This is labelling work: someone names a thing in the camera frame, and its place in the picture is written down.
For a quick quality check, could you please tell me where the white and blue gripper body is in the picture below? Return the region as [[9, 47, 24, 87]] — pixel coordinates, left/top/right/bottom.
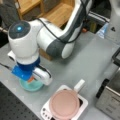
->
[[12, 64, 52, 85]]

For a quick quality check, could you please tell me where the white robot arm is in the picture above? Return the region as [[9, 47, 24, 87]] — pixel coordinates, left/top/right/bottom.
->
[[8, 0, 92, 85]]

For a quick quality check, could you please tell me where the teal bowl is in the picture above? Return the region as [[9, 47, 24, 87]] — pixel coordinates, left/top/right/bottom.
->
[[19, 79, 43, 92]]

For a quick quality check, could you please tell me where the pink frying pan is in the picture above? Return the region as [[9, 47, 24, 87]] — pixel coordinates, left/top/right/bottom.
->
[[49, 79, 85, 120]]

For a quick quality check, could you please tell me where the grey fabric storage box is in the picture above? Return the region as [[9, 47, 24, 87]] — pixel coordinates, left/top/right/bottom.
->
[[0, 0, 20, 29]]

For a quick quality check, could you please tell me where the silver toaster oven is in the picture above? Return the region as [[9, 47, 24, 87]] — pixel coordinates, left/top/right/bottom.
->
[[96, 47, 120, 120]]

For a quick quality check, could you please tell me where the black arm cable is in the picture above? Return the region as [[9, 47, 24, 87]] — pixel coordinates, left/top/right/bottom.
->
[[0, 62, 16, 72]]

